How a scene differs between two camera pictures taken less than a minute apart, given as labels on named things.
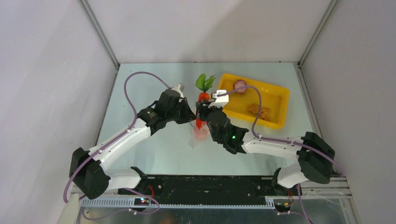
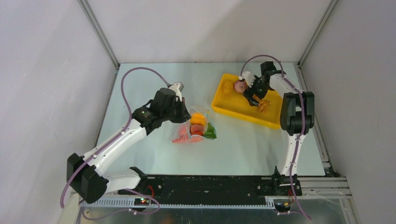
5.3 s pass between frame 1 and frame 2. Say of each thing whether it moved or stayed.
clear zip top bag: moved
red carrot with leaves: moved
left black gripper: stayed
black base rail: stayed
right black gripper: moved
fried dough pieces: moved
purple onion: stayed
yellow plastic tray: stayed
